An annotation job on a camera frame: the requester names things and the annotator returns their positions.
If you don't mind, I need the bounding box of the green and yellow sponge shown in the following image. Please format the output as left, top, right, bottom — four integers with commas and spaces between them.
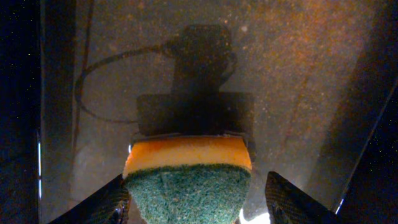
123, 136, 252, 224

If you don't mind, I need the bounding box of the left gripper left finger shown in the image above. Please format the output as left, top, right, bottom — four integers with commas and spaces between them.
49, 174, 131, 224

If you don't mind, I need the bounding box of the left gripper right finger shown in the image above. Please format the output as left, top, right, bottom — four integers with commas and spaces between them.
265, 171, 342, 224

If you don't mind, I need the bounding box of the black rectangular tray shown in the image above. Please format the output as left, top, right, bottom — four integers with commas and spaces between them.
37, 1, 397, 223

